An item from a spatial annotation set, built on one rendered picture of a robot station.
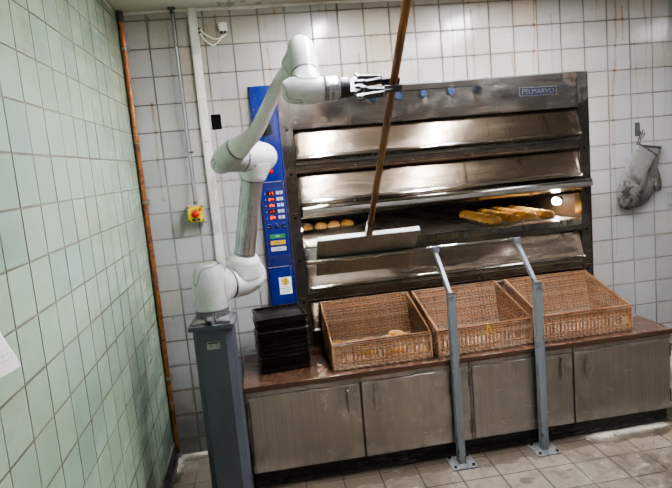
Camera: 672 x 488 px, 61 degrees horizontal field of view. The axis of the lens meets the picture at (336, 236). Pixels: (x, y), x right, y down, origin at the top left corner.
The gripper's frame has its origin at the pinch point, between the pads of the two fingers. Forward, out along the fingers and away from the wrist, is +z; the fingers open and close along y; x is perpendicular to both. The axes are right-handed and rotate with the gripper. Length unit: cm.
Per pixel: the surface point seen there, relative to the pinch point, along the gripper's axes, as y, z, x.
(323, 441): 87, -33, -165
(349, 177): -53, 1, -119
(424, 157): -59, 48, -113
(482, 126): -71, 86, -103
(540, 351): 63, 88, -137
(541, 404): 85, 87, -157
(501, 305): 21, 87, -165
